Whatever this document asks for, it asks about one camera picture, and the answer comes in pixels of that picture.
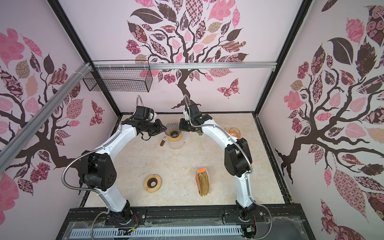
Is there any white slotted cable duct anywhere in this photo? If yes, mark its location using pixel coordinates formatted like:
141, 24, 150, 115
69, 226, 243, 240

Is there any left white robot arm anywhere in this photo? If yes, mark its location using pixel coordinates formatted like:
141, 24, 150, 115
81, 106, 166, 217

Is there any aluminium rail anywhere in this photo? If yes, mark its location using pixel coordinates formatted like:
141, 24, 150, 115
94, 62, 277, 70
1, 63, 92, 172

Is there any back aluminium rail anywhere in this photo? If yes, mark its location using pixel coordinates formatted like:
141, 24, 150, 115
94, 62, 277, 70

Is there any wooden dripper ring holder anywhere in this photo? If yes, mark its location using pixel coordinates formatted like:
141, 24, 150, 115
167, 130, 183, 142

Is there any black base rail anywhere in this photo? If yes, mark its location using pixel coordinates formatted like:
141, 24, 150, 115
57, 204, 315, 240

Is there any clear glass carafe brown handle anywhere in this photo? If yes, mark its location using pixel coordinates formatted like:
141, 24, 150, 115
160, 136, 184, 150

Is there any left metal conduit cable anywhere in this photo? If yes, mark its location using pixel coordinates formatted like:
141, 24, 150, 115
61, 95, 145, 240

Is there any black wire basket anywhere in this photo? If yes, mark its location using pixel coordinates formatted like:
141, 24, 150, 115
83, 60, 154, 93

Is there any grey glass dripper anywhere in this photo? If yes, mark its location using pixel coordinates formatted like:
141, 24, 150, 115
165, 122, 181, 135

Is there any left aluminium rail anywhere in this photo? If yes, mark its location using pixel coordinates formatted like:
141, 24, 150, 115
1, 63, 92, 172

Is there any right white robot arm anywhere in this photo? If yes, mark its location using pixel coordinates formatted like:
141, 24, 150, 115
180, 104, 257, 219

